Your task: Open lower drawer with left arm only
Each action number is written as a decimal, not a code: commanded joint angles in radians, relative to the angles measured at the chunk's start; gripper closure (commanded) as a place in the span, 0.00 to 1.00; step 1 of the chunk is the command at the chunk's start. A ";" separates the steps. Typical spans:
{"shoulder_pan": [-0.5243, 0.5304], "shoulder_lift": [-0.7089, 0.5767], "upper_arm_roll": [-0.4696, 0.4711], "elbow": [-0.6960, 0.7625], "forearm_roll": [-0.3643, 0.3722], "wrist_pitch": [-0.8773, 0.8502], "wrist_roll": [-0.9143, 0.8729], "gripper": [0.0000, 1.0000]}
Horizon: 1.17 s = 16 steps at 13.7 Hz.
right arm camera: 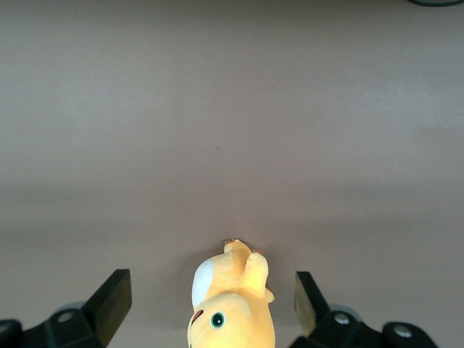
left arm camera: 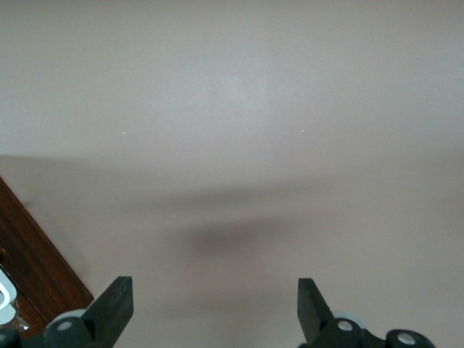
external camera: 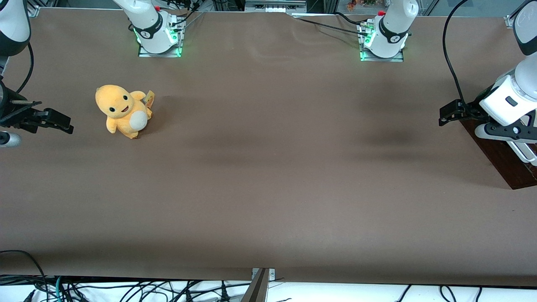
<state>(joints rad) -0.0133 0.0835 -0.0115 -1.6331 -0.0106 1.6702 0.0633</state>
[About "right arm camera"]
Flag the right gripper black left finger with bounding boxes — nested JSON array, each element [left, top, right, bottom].
[[0, 268, 132, 348]]

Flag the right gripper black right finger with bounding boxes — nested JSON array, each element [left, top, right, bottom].
[[291, 270, 442, 348]]

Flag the yellow plush toy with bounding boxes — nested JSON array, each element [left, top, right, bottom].
[[186, 238, 276, 348]]

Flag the brown table cover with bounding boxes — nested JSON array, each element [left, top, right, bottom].
[[0, 0, 464, 348]]

